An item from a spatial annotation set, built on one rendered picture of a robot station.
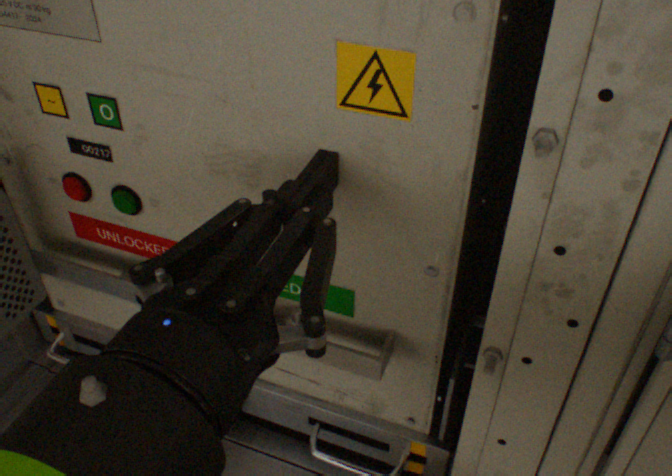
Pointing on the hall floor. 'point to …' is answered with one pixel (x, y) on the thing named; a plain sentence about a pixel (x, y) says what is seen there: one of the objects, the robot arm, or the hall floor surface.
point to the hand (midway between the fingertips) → (311, 190)
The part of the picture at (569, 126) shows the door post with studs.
